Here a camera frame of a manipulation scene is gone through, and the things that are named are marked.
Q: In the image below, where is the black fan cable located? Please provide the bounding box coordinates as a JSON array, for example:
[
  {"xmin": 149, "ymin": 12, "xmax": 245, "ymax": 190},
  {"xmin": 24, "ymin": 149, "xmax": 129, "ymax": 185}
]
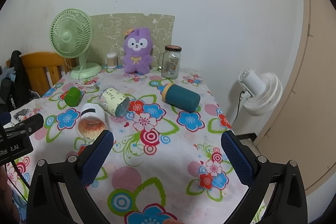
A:
[{"xmin": 231, "ymin": 90, "xmax": 247, "ymax": 125}]

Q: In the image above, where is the green patterned board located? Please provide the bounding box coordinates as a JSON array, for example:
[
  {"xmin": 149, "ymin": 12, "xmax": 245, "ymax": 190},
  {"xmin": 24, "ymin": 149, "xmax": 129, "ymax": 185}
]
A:
[{"xmin": 90, "ymin": 13, "xmax": 175, "ymax": 69}]

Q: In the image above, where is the wooden chair back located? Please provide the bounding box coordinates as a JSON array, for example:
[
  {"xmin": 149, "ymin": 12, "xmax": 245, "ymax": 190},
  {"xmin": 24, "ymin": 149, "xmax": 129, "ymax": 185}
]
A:
[{"xmin": 20, "ymin": 51, "xmax": 73, "ymax": 97}]

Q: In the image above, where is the grey printed cloth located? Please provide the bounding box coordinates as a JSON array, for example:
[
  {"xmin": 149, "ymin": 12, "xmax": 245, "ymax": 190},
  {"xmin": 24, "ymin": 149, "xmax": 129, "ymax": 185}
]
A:
[{"xmin": 10, "ymin": 105, "xmax": 43, "ymax": 125}]

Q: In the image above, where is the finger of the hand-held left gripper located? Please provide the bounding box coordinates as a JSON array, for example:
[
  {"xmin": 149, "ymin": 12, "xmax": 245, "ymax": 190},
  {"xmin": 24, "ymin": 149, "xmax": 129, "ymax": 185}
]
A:
[{"xmin": 3, "ymin": 113, "xmax": 45, "ymax": 135}]

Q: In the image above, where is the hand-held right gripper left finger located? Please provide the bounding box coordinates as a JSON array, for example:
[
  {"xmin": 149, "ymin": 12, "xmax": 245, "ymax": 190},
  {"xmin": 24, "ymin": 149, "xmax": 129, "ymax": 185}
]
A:
[{"xmin": 26, "ymin": 130, "xmax": 115, "ymax": 224}]

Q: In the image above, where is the beige door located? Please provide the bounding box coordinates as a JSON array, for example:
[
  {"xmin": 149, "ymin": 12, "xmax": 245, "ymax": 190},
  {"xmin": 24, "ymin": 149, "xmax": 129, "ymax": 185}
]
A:
[{"xmin": 253, "ymin": 0, "xmax": 336, "ymax": 197}]

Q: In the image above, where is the black bag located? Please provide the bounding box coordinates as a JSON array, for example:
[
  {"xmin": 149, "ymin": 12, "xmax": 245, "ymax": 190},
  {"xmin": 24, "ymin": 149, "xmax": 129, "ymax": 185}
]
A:
[{"xmin": 0, "ymin": 50, "xmax": 33, "ymax": 119}]

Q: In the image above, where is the white cup with orange inside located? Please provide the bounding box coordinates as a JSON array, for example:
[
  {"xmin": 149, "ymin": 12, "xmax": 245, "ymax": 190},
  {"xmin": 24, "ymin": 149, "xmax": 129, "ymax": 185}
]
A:
[{"xmin": 76, "ymin": 103, "xmax": 109, "ymax": 141}]

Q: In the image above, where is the purple plush toy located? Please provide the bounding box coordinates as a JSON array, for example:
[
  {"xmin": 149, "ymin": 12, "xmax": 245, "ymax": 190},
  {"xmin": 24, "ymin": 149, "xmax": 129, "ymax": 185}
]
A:
[{"xmin": 123, "ymin": 27, "xmax": 155, "ymax": 74}]

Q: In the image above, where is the teal bottle with yellow lid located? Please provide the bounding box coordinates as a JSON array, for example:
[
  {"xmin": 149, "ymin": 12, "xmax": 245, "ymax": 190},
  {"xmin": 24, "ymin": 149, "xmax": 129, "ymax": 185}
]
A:
[{"xmin": 161, "ymin": 83, "xmax": 201, "ymax": 113}]

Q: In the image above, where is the green desk fan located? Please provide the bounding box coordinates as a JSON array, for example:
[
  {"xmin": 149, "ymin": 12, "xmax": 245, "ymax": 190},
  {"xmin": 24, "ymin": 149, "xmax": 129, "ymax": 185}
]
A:
[{"xmin": 50, "ymin": 8, "xmax": 102, "ymax": 80}]

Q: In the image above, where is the black metal bar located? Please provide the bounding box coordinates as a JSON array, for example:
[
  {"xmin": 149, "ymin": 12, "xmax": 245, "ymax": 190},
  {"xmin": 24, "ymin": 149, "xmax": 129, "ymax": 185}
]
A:
[{"xmin": 234, "ymin": 133, "xmax": 257, "ymax": 143}]

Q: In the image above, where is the clear cup with yellow print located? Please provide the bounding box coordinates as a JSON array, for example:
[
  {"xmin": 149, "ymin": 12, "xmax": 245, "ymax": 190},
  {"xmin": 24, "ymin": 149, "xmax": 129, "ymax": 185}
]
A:
[{"xmin": 98, "ymin": 85, "xmax": 131, "ymax": 118}]

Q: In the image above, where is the cotton swab container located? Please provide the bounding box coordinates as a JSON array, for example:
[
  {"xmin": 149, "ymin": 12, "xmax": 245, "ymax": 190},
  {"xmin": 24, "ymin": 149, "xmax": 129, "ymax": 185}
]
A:
[{"xmin": 106, "ymin": 52, "xmax": 119, "ymax": 68}]

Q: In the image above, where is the white floor fan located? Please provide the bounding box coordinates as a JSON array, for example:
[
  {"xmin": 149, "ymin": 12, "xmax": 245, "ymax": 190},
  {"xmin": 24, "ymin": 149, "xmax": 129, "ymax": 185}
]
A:
[{"xmin": 238, "ymin": 68, "xmax": 283, "ymax": 117}]

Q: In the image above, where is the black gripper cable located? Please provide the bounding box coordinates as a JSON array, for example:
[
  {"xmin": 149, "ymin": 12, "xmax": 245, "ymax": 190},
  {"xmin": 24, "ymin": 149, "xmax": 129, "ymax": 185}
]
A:
[{"xmin": 0, "ymin": 124, "xmax": 30, "ymax": 189}]

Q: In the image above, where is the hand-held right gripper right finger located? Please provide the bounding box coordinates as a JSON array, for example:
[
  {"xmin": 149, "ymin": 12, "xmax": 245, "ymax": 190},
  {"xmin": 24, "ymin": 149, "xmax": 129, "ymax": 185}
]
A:
[{"xmin": 221, "ymin": 131, "xmax": 308, "ymax": 224}]

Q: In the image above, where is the small green cup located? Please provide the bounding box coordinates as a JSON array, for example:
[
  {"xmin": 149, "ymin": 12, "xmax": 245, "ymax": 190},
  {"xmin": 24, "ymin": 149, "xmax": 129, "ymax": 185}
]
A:
[{"xmin": 64, "ymin": 87, "xmax": 83, "ymax": 107}]

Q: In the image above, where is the glass jar with lid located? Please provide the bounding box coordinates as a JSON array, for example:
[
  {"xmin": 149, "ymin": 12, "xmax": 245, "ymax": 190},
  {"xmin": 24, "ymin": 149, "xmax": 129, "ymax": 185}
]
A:
[{"xmin": 161, "ymin": 45, "xmax": 182, "ymax": 79}]

